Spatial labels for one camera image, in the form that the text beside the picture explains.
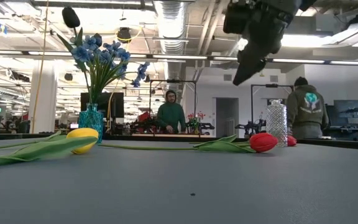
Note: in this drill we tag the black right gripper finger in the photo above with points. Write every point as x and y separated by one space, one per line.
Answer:
249 68

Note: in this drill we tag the red artificial tulip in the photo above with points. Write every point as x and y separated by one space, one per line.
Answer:
263 142
291 140

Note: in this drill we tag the blue artificial flower bunch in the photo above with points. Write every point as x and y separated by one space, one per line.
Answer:
141 70
82 53

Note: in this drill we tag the yellow artificial tulip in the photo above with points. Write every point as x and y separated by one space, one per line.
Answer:
82 140

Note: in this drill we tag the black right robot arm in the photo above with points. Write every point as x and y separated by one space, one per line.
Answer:
306 3

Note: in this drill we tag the clear cut-glass vase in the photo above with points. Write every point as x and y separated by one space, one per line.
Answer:
277 124

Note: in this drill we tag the background red flowers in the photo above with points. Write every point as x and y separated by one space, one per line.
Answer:
194 117

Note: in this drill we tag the blue glass vase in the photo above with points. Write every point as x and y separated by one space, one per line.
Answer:
91 124

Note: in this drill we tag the black background robot arms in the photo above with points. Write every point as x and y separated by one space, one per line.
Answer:
250 127

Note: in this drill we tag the person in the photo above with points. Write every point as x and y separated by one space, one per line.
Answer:
171 116
306 115

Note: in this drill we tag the dark desk monitor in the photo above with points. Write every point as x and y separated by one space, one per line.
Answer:
350 109

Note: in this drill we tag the grey-blue table mat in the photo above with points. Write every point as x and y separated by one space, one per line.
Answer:
197 186

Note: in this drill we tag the black ceiling-hung device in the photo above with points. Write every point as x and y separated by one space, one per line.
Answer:
124 35

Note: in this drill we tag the black monitor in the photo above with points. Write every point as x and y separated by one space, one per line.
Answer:
117 105

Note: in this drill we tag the white building column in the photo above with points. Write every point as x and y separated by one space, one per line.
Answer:
43 99

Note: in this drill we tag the black rig frame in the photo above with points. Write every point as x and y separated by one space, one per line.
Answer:
172 81
272 85

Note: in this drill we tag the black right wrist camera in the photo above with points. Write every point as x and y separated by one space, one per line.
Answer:
236 18

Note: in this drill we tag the silver ventilation duct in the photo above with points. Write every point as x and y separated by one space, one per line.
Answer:
171 25

